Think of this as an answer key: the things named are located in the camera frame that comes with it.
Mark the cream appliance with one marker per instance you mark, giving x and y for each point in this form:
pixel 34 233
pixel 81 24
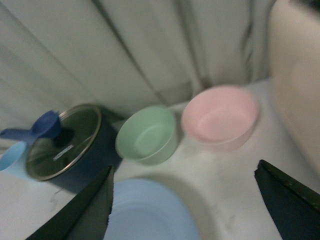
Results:
pixel 294 58

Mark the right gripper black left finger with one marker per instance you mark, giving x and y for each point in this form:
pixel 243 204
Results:
pixel 86 216

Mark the light blue plastic plate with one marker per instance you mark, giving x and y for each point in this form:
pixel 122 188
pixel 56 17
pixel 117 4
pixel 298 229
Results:
pixel 146 210

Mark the light blue plastic cup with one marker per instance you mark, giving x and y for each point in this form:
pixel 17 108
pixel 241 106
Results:
pixel 13 161

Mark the green plastic bowl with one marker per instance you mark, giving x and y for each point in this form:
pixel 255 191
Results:
pixel 149 137

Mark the grey curtain backdrop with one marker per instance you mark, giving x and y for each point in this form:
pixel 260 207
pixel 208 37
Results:
pixel 124 54

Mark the dark blue saucepan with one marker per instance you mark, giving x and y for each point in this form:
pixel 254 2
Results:
pixel 100 156

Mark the glass lid with blue knob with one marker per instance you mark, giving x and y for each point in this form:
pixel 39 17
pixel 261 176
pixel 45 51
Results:
pixel 50 157

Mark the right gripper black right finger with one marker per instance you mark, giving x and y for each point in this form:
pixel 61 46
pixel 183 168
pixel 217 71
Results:
pixel 293 207

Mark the pink plastic bowl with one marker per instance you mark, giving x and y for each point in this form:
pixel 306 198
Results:
pixel 221 118

